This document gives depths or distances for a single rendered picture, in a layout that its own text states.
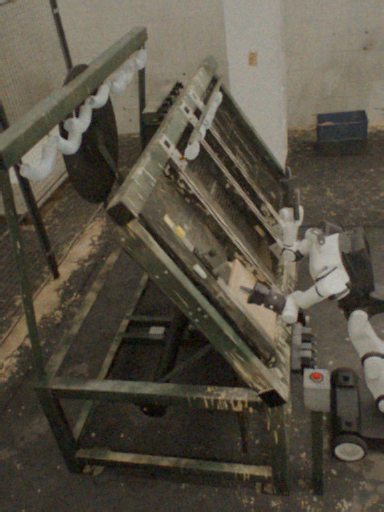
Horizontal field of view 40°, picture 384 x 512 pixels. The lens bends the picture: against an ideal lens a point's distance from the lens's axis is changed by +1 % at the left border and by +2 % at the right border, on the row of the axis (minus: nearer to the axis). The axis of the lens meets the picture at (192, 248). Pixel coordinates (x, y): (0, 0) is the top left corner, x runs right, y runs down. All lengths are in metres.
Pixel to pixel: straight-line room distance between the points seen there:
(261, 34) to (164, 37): 2.08
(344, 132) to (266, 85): 1.21
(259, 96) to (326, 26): 1.62
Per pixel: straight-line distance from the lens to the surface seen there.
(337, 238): 2.85
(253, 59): 6.30
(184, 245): 2.51
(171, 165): 2.73
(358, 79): 7.79
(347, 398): 3.61
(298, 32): 7.63
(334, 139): 6.94
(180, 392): 2.88
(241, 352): 2.55
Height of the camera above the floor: 2.93
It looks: 33 degrees down
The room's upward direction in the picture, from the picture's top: 9 degrees counter-clockwise
